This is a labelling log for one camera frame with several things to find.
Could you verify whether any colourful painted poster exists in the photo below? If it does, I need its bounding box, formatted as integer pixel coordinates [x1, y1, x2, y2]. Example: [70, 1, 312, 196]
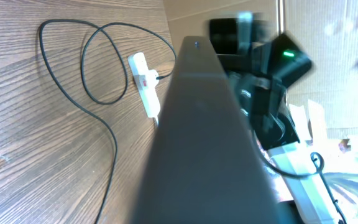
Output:
[259, 136, 358, 224]

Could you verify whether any black USB charging cable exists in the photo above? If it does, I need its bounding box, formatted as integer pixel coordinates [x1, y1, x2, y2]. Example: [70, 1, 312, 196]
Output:
[38, 19, 177, 224]

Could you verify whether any white power strip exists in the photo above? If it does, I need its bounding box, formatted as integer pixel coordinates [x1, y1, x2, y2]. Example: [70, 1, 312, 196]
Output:
[127, 52, 161, 118]

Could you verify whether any white charger plug adapter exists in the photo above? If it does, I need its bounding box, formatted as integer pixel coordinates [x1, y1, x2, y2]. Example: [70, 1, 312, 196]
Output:
[139, 70, 159, 90]

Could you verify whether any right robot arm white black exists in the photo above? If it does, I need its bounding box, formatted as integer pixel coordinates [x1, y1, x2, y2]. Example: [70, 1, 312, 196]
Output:
[208, 12, 346, 223]

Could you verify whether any blue screen Galaxy smartphone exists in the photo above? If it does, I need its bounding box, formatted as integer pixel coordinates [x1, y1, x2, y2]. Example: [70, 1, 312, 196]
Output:
[131, 36, 280, 223]

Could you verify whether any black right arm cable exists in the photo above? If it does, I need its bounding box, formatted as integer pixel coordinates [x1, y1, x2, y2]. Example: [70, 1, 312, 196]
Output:
[250, 130, 349, 224]

